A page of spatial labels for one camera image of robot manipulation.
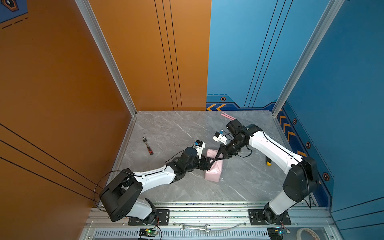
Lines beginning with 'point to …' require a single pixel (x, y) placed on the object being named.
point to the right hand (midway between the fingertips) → (215, 158)
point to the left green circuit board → (148, 232)
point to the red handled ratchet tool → (150, 151)
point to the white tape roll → (298, 233)
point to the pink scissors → (226, 115)
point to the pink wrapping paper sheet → (214, 173)
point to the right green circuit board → (275, 233)
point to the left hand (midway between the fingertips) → (210, 158)
